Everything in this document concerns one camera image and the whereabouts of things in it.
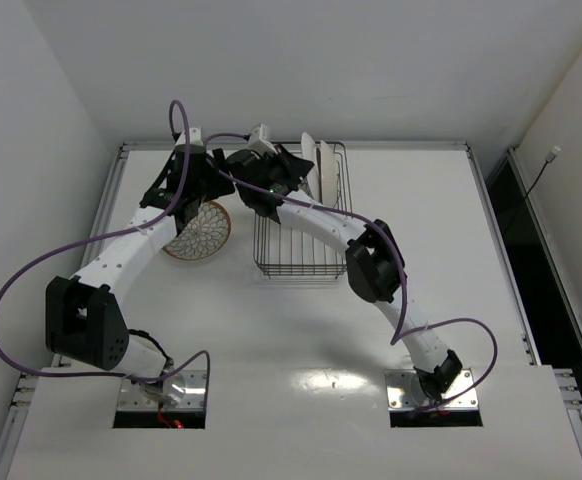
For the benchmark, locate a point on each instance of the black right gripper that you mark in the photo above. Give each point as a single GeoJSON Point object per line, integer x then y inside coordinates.
{"type": "Point", "coordinates": [285, 163]}

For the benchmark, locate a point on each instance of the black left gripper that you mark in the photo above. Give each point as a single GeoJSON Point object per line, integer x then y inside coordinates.
{"type": "Point", "coordinates": [210, 177]}

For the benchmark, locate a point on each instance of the orange rimmed floral plate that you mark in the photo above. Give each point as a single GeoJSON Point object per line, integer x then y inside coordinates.
{"type": "Point", "coordinates": [204, 236]}
{"type": "Point", "coordinates": [329, 175]}

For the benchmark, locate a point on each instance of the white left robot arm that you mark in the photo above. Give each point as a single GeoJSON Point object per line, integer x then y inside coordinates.
{"type": "Point", "coordinates": [83, 318]}

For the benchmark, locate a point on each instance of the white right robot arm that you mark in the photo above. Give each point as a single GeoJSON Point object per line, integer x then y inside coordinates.
{"type": "Point", "coordinates": [375, 273]}

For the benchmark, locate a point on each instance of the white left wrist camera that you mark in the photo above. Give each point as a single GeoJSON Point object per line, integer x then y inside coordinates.
{"type": "Point", "coordinates": [192, 136]}

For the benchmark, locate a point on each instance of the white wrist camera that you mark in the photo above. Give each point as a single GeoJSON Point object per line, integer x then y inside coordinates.
{"type": "Point", "coordinates": [259, 140]}
{"type": "Point", "coordinates": [192, 136]}

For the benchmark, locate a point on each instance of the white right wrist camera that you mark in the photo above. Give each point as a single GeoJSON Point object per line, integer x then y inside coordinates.
{"type": "Point", "coordinates": [259, 140]}

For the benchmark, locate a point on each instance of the grey wire dish rack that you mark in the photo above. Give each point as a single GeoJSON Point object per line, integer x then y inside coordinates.
{"type": "Point", "coordinates": [280, 251]}

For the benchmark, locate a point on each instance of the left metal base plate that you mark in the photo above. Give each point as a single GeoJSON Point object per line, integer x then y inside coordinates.
{"type": "Point", "coordinates": [184, 392]}

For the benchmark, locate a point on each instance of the metal base plate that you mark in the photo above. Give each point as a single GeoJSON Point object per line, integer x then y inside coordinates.
{"type": "Point", "coordinates": [184, 392]}
{"type": "Point", "coordinates": [406, 392]}

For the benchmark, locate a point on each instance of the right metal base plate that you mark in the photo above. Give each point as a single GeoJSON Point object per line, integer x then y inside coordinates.
{"type": "Point", "coordinates": [406, 392]}

